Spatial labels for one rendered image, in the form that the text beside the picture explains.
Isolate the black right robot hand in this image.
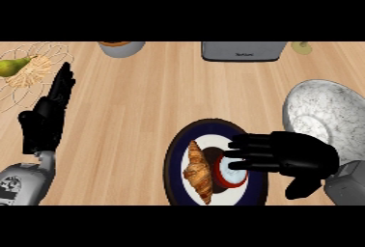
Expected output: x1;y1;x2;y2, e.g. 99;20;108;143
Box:
223;130;343;201

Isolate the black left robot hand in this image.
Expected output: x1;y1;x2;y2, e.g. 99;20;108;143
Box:
18;61;77;156

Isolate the pale green round object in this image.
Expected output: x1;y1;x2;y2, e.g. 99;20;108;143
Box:
291;41;313;56

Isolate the white marbled bowl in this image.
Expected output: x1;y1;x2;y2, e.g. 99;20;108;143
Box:
281;79;365;167

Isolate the grey cup with brown top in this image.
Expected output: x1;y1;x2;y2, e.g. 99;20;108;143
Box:
97;41;146;59

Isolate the red can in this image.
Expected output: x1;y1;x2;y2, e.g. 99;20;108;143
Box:
211;153;250;190

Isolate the wire basket with wicker centre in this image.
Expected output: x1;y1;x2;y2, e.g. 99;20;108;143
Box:
0;41;75;114

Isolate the green pear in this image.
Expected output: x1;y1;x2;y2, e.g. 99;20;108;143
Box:
0;55;38;78

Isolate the brown croissant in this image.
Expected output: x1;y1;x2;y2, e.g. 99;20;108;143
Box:
182;139;216;206

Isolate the grey appliance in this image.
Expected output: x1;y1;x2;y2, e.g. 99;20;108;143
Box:
199;41;290;63

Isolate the dark blue rimmed white plate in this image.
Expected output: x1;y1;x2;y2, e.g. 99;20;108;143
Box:
162;118;269;206

